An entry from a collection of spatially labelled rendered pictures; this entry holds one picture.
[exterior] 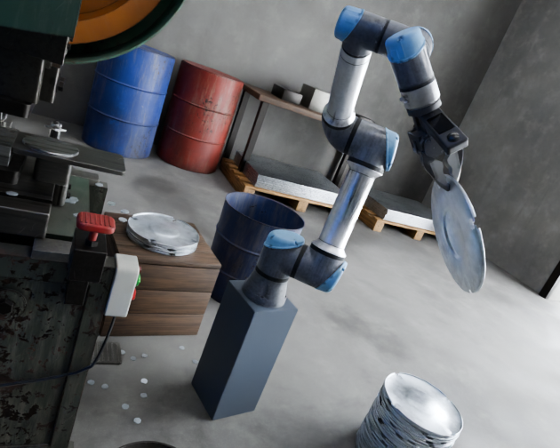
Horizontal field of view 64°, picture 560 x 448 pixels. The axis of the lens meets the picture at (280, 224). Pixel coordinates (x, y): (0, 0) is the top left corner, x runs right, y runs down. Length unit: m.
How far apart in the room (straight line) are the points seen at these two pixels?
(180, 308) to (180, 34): 3.15
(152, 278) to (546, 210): 4.33
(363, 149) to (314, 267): 0.38
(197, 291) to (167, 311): 0.14
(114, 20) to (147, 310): 1.03
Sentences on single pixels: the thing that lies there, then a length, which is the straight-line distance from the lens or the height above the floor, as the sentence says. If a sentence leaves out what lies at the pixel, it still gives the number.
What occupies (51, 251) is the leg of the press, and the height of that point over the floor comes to 0.64.
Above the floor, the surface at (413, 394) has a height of 0.27.
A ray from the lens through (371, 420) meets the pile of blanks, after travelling 1.78.
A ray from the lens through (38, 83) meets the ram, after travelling 1.13.
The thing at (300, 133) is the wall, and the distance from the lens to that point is 5.09.
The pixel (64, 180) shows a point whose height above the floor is 0.72.
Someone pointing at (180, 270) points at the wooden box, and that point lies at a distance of 1.77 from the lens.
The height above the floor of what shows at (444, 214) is 0.96.
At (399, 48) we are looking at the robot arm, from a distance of 0.98.
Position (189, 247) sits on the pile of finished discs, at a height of 0.38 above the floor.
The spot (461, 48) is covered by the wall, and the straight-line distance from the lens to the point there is 6.03.
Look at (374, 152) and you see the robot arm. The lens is 1.36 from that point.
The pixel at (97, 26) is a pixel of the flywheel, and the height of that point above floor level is 1.06.
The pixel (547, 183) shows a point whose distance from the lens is 5.39.
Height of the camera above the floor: 1.15
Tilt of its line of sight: 19 degrees down
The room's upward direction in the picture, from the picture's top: 21 degrees clockwise
